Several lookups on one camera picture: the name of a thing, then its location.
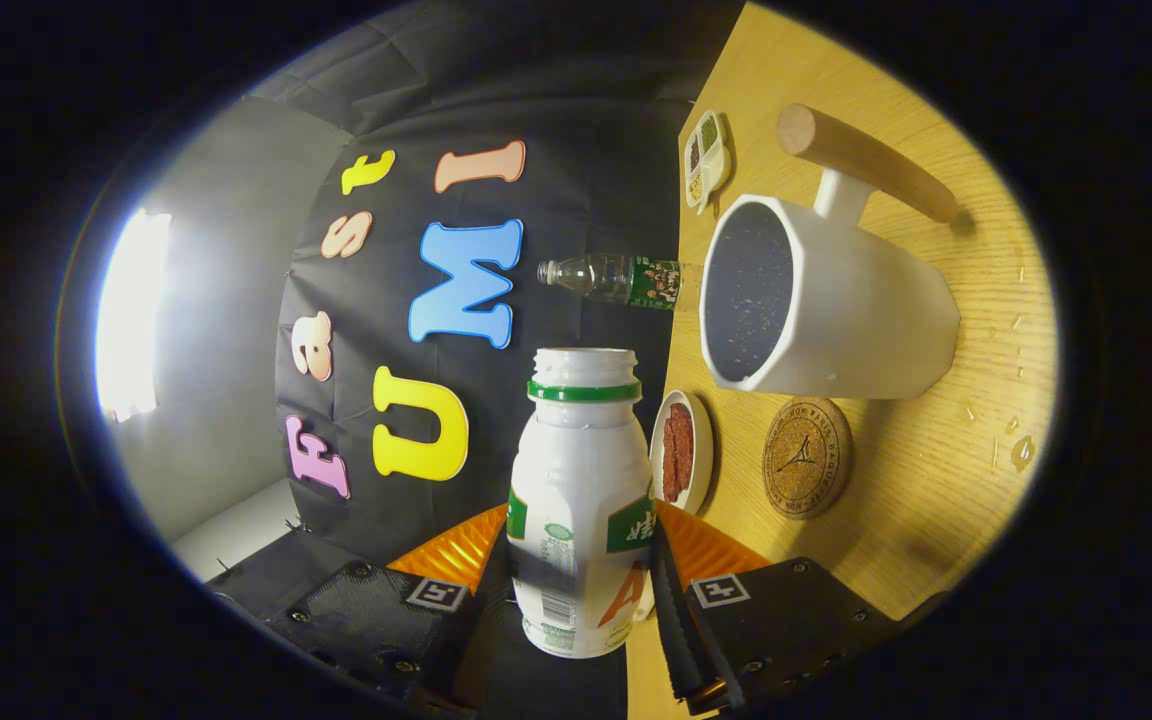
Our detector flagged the white cup with wooden handle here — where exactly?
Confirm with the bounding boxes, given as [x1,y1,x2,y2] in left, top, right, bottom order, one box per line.
[699,103,962,401]

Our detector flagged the round grey plate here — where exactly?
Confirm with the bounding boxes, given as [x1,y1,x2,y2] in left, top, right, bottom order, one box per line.
[649,390,715,516]

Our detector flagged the red meat slices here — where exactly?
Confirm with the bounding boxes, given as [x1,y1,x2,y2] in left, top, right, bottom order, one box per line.
[662,402,697,504]

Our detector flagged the clear plastic water bottle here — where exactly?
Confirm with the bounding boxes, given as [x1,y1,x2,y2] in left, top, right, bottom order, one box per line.
[537,252,705,312]

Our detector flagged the wooden table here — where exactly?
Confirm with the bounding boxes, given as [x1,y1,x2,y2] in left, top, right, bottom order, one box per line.
[626,0,1062,720]

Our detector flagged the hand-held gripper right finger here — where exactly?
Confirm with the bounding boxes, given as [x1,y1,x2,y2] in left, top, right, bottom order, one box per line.
[651,500,902,716]

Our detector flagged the round cork coaster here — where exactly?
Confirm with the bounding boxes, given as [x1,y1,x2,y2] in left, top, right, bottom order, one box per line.
[762,397,854,520]

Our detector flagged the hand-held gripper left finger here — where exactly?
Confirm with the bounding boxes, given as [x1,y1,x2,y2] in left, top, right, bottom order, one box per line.
[266,503,509,716]

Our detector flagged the ceiling light panel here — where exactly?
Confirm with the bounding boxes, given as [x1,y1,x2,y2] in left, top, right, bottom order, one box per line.
[96,208,174,423]

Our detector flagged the white juice bottle green label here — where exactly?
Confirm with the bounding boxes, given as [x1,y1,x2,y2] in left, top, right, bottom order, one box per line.
[508,347,659,659]

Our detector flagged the white divided dish with beans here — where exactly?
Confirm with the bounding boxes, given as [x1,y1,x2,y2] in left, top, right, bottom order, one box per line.
[683,109,734,216]

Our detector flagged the black backdrop cloth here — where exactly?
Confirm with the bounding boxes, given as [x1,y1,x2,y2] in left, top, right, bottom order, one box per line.
[201,0,747,701]

